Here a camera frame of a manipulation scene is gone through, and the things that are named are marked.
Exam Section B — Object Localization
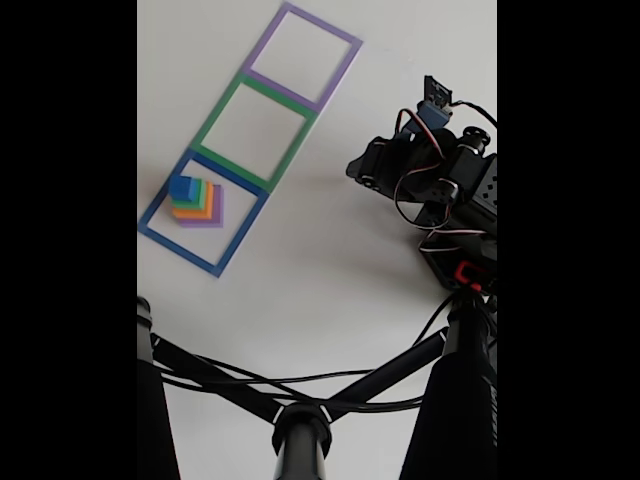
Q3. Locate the purple block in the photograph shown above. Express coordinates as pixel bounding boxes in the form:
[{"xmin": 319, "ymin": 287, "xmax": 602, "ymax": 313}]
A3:
[{"xmin": 177, "ymin": 184, "xmax": 225, "ymax": 230}]

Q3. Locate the orange block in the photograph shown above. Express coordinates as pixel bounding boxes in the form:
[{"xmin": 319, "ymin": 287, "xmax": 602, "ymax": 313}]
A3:
[{"xmin": 172, "ymin": 183, "xmax": 215, "ymax": 221}]

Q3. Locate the green block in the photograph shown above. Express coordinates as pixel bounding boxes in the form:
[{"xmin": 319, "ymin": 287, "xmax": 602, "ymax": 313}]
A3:
[{"xmin": 172, "ymin": 179, "xmax": 208, "ymax": 211}]

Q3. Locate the small blue cube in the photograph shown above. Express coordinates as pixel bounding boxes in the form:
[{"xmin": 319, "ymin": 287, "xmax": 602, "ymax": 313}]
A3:
[{"xmin": 168, "ymin": 174, "xmax": 200, "ymax": 202}]

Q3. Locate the red clamp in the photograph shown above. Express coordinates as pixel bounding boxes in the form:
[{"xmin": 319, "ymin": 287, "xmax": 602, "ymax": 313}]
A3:
[{"xmin": 454, "ymin": 260, "xmax": 489, "ymax": 294}]

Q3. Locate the black tripod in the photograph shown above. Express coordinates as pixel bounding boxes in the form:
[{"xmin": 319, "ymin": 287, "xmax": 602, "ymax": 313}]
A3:
[{"xmin": 137, "ymin": 294, "xmax": 498, "ymax": 480}]

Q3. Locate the dark gripper camera box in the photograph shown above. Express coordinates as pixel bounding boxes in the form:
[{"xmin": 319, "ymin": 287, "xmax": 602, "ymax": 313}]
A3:
[{"xmin": 407, "ymin": 74, "xmax": 455, "ymax": 134}]

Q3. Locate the purple square frame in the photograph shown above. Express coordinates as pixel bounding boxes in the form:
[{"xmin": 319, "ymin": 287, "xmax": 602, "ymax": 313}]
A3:
[{"xmin": 241, "ymin": 1, "xmax": 364, "ymax": 112}]

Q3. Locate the green square frame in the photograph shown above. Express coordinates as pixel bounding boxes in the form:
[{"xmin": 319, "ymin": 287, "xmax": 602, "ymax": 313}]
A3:
[{"xmin": 192, "ymin": 73, "xmax": 317, "ymax": 195}]

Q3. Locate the blue square frame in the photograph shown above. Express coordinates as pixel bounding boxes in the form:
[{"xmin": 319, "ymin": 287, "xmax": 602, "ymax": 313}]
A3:
[{"xmin": 138, "ymin": 148, "xmax": 271, "ymax": 279}]

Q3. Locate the thin black cable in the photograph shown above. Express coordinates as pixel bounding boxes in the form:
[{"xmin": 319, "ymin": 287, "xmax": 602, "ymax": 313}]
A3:
[{"xmin": 159, "ymin": 352, "xmax": 429, "ymax": 414}]

